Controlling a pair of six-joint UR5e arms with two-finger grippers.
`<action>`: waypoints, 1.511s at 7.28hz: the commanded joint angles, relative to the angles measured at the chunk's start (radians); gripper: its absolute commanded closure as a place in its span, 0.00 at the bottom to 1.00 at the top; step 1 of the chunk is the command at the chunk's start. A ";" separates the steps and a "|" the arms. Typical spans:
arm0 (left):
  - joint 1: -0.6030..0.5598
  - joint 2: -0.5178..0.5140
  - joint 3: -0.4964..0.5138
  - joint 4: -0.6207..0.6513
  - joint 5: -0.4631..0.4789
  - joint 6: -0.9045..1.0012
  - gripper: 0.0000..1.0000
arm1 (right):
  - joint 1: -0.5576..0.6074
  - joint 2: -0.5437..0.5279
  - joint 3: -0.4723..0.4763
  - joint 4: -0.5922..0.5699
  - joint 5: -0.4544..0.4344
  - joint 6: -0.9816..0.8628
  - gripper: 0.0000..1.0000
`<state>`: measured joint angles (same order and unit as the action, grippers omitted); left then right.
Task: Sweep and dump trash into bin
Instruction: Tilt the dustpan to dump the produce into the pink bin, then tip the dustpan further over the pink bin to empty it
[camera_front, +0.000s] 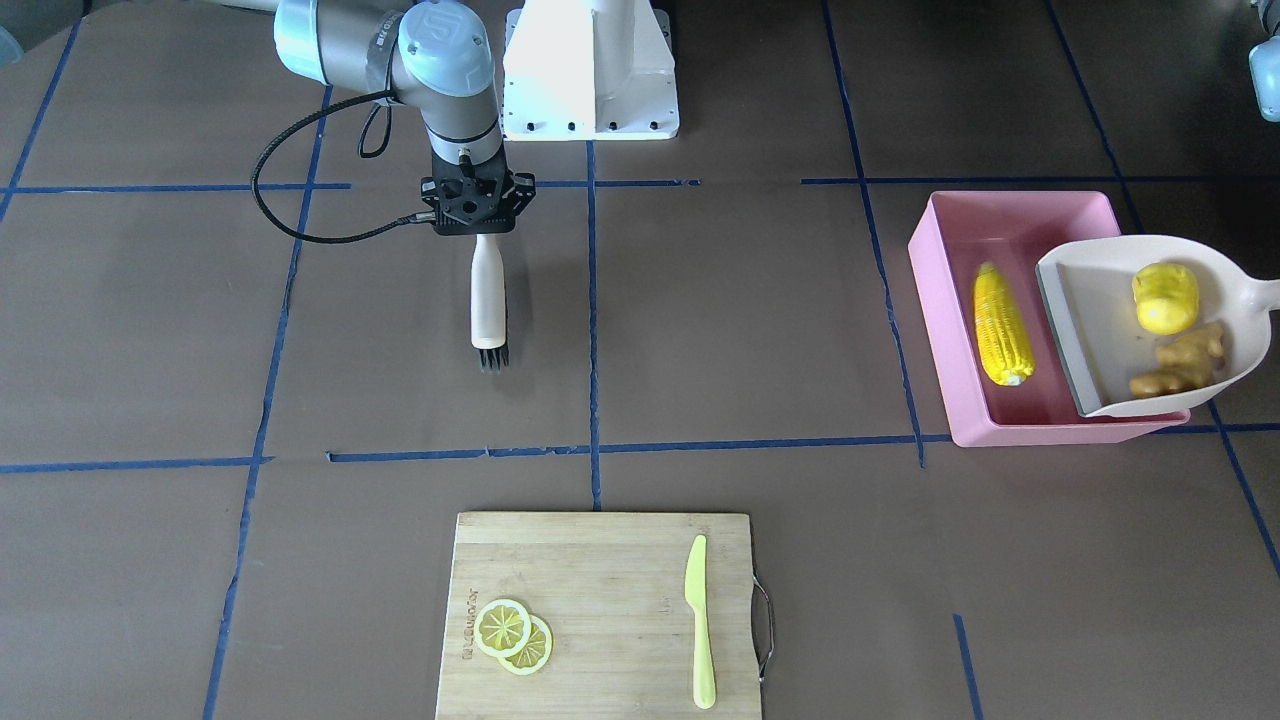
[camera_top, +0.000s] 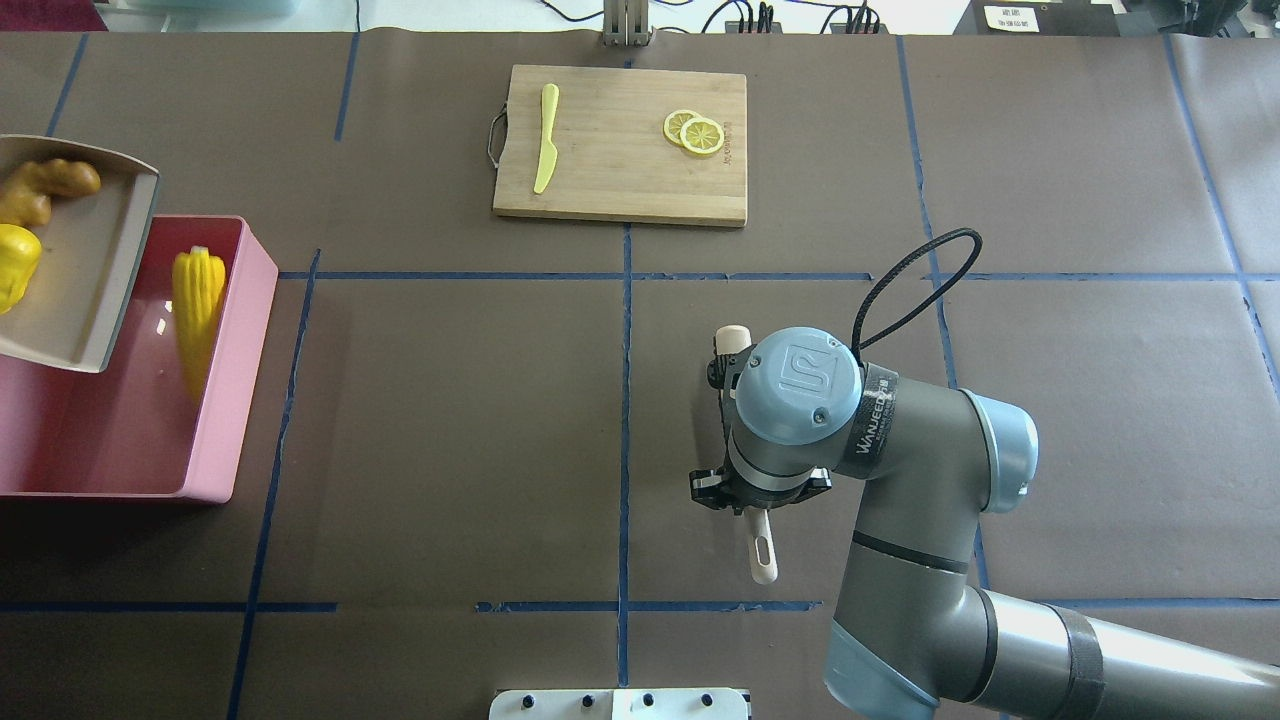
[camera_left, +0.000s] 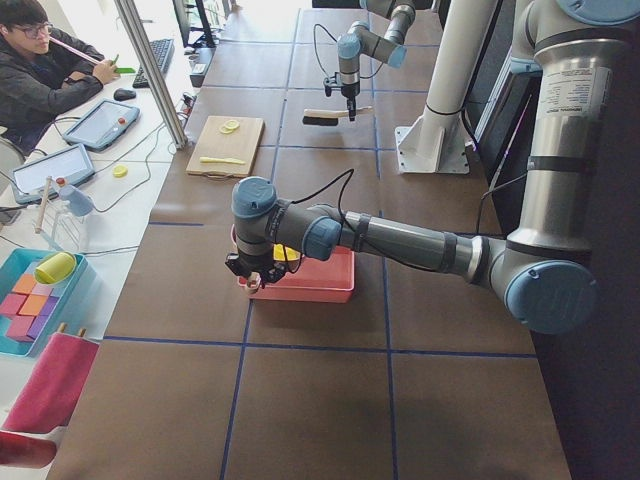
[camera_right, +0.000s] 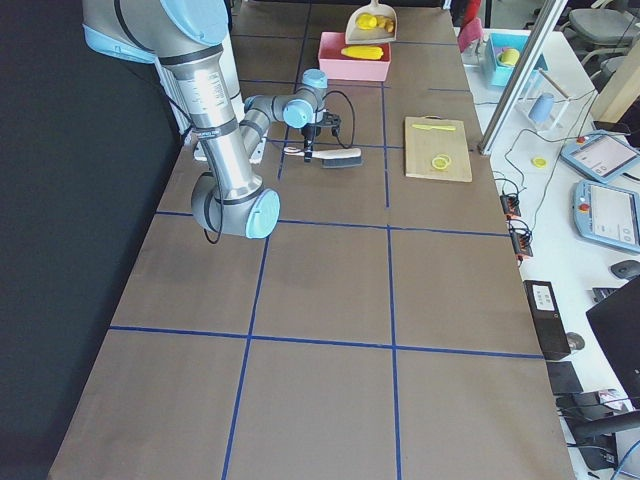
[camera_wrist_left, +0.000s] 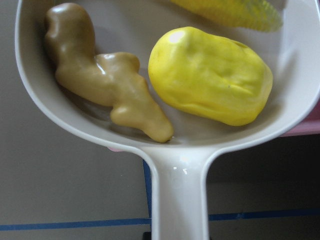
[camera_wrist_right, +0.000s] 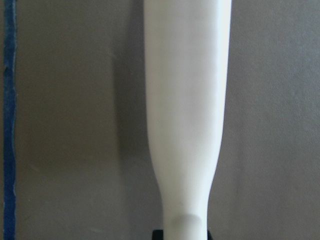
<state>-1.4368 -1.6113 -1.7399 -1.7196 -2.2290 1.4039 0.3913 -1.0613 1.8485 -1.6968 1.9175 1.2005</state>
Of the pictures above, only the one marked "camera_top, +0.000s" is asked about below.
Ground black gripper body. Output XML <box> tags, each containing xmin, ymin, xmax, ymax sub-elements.
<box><xmin>689</xmin><ymin>350</ymin><xmax>833</xmax><ymax>515</ymax></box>

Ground white hand brush black bristles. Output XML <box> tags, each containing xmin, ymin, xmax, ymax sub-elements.
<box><xmin>714</xmin><ymin>325</ymin><xmax>778</xmax><ymax>585</ymax></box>

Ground yellow toy corn cob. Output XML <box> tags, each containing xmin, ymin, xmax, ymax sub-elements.
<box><xmin>172</xmin><ymin>246</ymin><xmax>227</xmax><ymax>404</ymax></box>

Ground beige plastic dustpan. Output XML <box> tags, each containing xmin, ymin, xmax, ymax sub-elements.
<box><xmin>1</xmin><ymin>135</ymin><xmax>160</xmax><ymax>373</ymax></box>

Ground yellow toy potato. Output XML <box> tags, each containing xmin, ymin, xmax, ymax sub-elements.
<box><xmin>1</xmin><ymin>223</ymin><xmax>44</xmax><ymax>314</ymax></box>

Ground tan toy ginger root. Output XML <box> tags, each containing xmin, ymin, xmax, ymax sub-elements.
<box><xmin>1</xmin><ymin>158</ymin><xmax>102</xmax><ymax>229</ymax></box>

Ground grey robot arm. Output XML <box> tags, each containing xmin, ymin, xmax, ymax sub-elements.
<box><xmin>690</xmin><ymin>325</ymin><xmax>1279</xmax><ymax>719</ymax></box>

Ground pink plastic bin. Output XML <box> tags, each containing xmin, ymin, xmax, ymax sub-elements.
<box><xmin>1</xmin><ymin>215</ymin><xmax>278</xmax><ymax>503</ymax></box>

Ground bamboo cutting board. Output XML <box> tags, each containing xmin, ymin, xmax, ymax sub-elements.
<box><xmin>492</xmin><ymin>64</ymin><xmax>749</xmax><ymax>228</ymax></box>

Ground yellow lemon slice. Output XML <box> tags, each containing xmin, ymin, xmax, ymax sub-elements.
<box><xmin>681</xmin><ymin>117</ymin><xmax>726</xmax><ymax>158</ymax></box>
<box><xmin>662</xmin><ymin>109</ymin><xmax>701</xmax><ymax>146</ymax></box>

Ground yellow-green plastic knife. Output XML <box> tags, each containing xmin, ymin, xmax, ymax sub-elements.
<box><xmin>532</xmin><ymin>83</ymin><xmax>561</xmax><ymax>195</ymax></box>

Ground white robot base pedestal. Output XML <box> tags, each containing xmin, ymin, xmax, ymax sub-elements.
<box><xmin>488</xmin><ymin>687</ymin><xmax>753</xmax><ymax>719</ymax></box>

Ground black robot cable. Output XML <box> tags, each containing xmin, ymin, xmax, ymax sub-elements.
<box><xmin>851</xmin><ymin>228</ymin><xmax>984</xmax><ymax>354</ymax></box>

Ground aluminium frame post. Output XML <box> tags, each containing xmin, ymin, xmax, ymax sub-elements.
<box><xmin>602</xmin><ymin>0</ymin><xmax>653</xmax><ymax>47</ymax></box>

